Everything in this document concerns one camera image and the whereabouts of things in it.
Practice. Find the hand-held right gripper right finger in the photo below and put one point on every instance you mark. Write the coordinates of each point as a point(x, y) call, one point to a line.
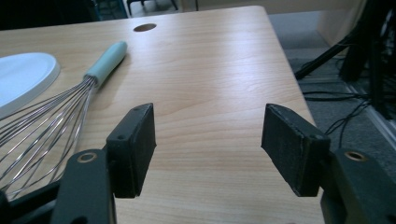
point(292, 149)

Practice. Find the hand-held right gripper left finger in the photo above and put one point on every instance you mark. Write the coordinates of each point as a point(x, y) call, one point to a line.
point(132, 155)

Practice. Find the white utensil rack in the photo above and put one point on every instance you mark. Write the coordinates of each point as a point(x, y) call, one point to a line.
point(21, 77)

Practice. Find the black metal stand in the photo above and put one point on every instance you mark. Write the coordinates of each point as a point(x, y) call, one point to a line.
point(370, 46)

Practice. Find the light wooden desk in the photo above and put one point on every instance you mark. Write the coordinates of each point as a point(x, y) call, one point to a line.
point(336, 25)

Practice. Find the aluminium floor rail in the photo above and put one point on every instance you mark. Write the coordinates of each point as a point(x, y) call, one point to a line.
point(378, 119)

